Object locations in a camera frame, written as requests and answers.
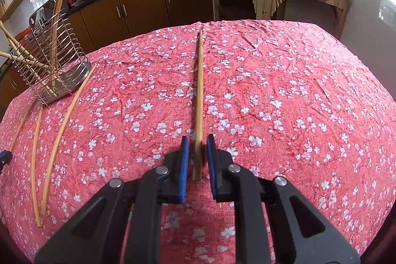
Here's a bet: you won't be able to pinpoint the wooden chopstick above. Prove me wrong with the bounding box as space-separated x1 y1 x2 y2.
40 64 98 217
193 31 204 180
31 106 43 228
9 98 37 152

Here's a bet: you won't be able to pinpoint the dark cutting board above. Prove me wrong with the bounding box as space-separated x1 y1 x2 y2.
28 0 56 31

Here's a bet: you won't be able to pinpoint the leaning chopstick in holder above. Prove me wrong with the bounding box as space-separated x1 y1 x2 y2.
1 22 55 96
0 51 49 69

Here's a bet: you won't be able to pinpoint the brown lower kitchen cabinets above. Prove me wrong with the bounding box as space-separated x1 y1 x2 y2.
61 0 213 62

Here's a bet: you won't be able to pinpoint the red floral tablecloth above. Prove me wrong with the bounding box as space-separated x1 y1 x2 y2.
1 20 395 259

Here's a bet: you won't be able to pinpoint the wire utensil holder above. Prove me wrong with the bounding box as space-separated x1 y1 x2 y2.
10 12 92 106

